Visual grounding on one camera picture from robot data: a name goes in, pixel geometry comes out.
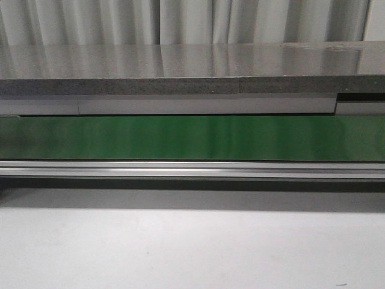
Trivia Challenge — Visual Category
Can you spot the green conveyor belt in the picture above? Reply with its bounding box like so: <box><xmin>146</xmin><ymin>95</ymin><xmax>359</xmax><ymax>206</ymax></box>
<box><xmin>1</xmin><ymin>116</ymin><xmax>384</xmax><ymax>162</ymax></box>

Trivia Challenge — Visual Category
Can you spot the grey stone slab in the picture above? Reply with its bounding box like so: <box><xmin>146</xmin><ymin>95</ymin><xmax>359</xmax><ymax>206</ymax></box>
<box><xmin>1</xmin><ymin>42</ymin><xmax>384</xmax><ymax>96</ymax></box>

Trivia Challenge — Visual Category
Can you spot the white curtain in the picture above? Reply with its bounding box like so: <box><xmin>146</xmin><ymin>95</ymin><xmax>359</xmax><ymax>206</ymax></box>
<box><xmin>1</xmin><ymin>1</ymin><xmax>384</xmax><ymax>45</ymax></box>

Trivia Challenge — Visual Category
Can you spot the aluminium conveyor front rail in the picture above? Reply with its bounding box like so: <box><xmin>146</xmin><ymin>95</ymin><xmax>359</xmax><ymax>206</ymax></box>
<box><xmin>1</xmin><ymin>161</ymin><xmax>384</xmax><ymax>180</ymax></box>

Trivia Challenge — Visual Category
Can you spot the aluminium conveyor rail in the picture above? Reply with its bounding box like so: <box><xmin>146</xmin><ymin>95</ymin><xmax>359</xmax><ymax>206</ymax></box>
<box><xmin>1</xmin><ymin>161</ymin><xmax>384</xmax><ymax>180</ymax></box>
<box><xmin>1</xmin><ymin>93</ymin><xmax>384</xmax><ymax>116</ymax></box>

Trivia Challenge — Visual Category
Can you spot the aluminium conveyor rear rail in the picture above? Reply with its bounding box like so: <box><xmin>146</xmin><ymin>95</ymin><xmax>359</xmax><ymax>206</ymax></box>
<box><xmin>1</xmin><ymin>93</ymin><xmax>384</xmax><ymax>116</ymax></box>

